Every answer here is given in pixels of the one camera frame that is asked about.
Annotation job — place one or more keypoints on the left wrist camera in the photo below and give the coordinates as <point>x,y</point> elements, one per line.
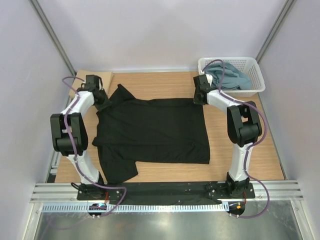
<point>93,82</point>

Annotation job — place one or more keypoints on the white slotted cable duct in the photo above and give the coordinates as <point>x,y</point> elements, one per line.
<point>89,207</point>

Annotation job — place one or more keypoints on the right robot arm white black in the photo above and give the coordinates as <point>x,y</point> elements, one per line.
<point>243,129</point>

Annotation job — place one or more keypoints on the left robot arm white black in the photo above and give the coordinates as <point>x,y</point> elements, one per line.
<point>70,138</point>

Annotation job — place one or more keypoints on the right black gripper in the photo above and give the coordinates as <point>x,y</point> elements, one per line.
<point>196,100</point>

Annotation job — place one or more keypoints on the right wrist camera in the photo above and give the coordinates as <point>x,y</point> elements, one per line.
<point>201,83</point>

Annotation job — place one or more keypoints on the aluminium frame rail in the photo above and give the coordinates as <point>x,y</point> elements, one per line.
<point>64,192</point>

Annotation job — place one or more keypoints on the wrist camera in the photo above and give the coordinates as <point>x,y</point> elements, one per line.
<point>201,83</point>
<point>93,82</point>

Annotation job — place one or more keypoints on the black t shirt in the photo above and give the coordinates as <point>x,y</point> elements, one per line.
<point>164,130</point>

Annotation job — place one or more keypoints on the blue t shirt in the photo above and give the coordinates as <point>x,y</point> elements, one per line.
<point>228,77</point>

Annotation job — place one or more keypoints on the white plastic basket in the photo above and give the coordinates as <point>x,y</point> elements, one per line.
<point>247,65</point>

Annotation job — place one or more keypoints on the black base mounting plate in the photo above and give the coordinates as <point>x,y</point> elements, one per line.
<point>163,193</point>

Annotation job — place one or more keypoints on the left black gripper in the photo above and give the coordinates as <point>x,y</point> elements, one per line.
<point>107,102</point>

